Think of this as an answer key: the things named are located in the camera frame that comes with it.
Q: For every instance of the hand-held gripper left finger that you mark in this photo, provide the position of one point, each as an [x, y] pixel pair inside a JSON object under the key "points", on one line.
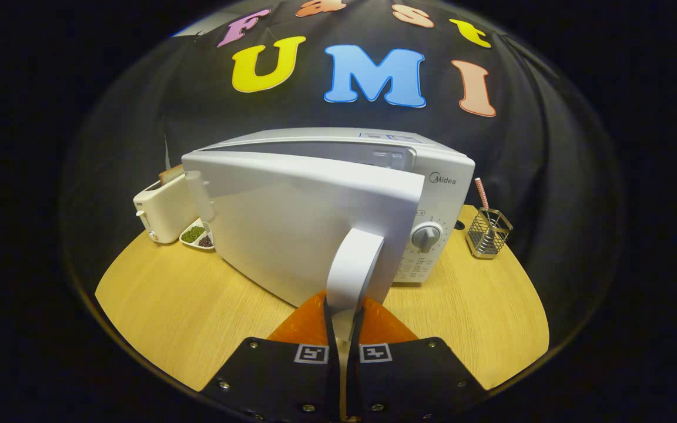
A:
{"points": [[331, 329]]}

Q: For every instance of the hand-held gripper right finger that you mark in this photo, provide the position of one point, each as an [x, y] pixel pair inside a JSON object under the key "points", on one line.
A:
{"points": [[356, 329]]}

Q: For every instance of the white microwave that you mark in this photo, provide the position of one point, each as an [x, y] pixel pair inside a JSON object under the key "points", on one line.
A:
{"points": [[291, 223]]}

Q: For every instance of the white divided bean dish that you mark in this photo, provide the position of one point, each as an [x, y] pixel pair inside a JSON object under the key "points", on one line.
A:
{"points": [[193, 234]]}

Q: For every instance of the red striped straw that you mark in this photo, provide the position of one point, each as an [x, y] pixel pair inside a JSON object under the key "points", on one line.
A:
{"points": [[482, 194]]}

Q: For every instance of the white toaster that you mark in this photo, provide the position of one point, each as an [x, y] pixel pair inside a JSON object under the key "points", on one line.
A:
{"points": [[165, 211]]}

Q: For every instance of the toast slice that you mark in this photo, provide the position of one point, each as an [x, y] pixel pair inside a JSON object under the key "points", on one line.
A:
{"points": [[171, 174]]}

